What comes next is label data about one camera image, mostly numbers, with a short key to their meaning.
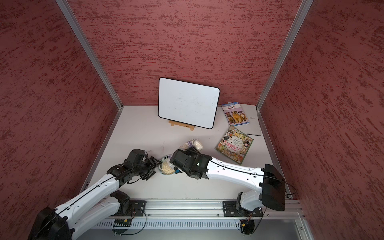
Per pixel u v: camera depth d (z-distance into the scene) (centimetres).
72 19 75
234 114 113
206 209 76
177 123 103
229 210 73
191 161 56
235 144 98
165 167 85
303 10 72
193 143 75
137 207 74
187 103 97
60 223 39
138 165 67
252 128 112
